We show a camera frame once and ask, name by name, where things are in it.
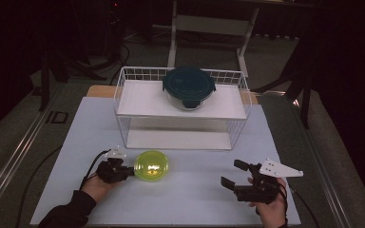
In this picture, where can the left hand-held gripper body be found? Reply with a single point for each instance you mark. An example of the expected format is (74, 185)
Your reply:
(109, 172)

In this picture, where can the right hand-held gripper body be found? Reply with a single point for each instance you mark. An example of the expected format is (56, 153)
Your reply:
(259, 190)

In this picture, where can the yellow-green bowl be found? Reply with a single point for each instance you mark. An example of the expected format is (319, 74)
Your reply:
(150, 166)

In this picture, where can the glass container with blue lid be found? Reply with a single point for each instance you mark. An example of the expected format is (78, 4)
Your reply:
(188, 84)

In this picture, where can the person's left hand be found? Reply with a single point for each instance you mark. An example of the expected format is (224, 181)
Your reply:
(96, 188)

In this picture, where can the person's right hand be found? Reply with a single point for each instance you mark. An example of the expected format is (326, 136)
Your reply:
(272, 212)

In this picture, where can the black stand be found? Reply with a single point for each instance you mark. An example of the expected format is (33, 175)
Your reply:
(304, 95)
(46, 82)

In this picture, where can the aluminium floor rail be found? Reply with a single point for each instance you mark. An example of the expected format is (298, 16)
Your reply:
(326, 186)
(12, 158)

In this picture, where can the white desk frame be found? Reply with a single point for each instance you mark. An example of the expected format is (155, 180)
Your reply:
(215, 25)

